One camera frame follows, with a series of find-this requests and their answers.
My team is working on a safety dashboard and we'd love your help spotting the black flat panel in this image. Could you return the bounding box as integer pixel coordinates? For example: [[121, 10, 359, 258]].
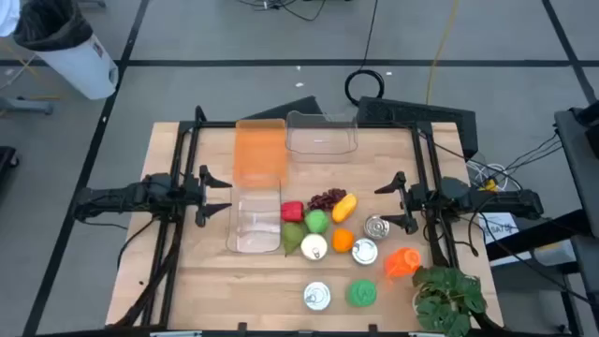
[[242, 95, 324, 121]]

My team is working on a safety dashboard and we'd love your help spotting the green squeeze bottle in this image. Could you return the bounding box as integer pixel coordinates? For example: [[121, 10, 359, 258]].
[[345, 279, 378, 309]]

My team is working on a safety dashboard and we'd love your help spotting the gray stand foot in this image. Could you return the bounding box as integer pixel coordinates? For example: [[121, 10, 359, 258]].
[[0, 95, 53, 116]]

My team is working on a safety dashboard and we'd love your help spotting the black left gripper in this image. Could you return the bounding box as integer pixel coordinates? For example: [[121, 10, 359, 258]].
[[180, 164, 234, 229]]

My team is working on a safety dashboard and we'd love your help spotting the clear plastic bin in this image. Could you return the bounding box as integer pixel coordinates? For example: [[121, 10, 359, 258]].
[[226, 180, 284, 256], [285, 110, 359, 164]]

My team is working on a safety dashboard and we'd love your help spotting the black floor cable bundle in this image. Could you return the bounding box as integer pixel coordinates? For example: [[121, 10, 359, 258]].
[[236, 0, 329, 22]]

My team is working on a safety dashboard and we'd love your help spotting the white cable bundle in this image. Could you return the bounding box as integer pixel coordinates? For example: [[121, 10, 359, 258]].
[[466, 158, 509, 188]]

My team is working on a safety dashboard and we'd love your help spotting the green apple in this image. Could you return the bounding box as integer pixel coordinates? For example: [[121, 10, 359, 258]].
[[304, 209, 330, 235]]

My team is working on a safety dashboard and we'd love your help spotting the white trash can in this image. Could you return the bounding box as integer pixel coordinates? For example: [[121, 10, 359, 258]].
[[35, 32, 120, 101]]

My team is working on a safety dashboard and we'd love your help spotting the dark red grape bunch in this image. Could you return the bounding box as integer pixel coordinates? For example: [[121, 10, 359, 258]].
[[307, 187, 348, 212]]

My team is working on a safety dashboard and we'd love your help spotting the blue label tuna can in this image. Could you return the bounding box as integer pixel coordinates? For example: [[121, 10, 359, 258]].
[[299, 233, 329, 261], [363, 213, 391, 241]]

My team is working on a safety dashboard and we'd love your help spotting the green monstera plant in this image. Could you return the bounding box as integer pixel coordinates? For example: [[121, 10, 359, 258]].
[[411, 265, 488, 337]]

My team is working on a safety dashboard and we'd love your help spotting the yellow cable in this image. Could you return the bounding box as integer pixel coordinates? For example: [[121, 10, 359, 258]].
[[424, 0, 460, 105]]

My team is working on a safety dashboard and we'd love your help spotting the black power cable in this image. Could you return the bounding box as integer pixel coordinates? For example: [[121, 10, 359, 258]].
[[343, 0, 386, 107]]

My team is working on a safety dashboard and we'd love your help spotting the white cloth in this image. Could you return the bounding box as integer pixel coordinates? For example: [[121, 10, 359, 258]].
[[0, 0, 22, 37]]

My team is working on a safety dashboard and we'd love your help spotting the black aluminium table frame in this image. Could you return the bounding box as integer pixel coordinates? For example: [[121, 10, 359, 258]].
[[105, 105, 504, 337]]

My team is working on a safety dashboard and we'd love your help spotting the black trash bag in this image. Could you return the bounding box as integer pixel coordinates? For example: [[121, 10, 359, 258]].
[[12, 0, 95, 52]]

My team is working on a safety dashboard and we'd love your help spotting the green label tuna can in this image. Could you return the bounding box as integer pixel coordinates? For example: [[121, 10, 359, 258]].
[[351, 237, 379, 266], [302, 281, 332, 312]]

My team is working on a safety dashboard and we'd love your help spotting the gray metal cart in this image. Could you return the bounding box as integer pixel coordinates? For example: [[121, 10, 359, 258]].
[[554, 100, 599, 221]]

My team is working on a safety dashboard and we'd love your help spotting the orange fruit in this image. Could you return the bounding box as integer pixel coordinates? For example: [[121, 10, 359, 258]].
[[331, 227, 356, 254]]

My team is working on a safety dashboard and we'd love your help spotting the white box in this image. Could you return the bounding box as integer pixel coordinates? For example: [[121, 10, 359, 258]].
[[533, 241, 577, 267]]

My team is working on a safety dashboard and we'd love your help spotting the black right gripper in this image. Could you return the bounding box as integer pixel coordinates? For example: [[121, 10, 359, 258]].
[[373, 170, 430, 235]]

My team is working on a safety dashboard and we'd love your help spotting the white paper sheet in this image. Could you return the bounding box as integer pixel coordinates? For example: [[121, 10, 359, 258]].
[[476, 212, 520, 244]]

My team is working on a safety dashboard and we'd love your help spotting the orange squeeze bottle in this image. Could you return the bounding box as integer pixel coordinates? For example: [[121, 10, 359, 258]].
[[383, 246, 422, 287]]

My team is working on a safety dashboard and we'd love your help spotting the orange translucent plastic bin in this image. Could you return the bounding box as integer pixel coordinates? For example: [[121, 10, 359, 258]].
[[232, 118, 289, 189]]

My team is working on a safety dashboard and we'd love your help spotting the green pear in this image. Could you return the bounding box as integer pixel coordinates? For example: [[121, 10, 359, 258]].
[[280, 221, 309, 257]]

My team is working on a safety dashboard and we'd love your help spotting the red bell pepper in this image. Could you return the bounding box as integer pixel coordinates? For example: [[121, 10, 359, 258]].
[[280, 200, 305, 223]]

